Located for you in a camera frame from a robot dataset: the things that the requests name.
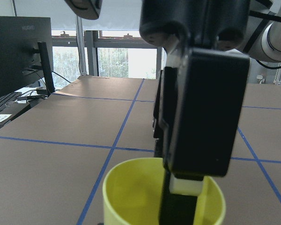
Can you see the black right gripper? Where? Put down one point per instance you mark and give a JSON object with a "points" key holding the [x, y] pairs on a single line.
{"points": [[210, 24]]}

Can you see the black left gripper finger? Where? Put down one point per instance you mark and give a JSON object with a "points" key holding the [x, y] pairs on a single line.
{"points": [[201, 96]]}

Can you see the yellow plastic cup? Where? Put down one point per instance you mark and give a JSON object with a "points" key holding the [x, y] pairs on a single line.
{"points": [[132, 195]]}

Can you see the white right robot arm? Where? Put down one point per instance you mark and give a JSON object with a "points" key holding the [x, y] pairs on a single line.
{"points": [[262, 41]]}

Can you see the black monitor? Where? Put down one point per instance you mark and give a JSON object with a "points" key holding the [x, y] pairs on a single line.
{"points": [[25, 52]]}

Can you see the black keyboard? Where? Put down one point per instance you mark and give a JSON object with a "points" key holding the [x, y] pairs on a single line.
{"points": [[9, 100]]}

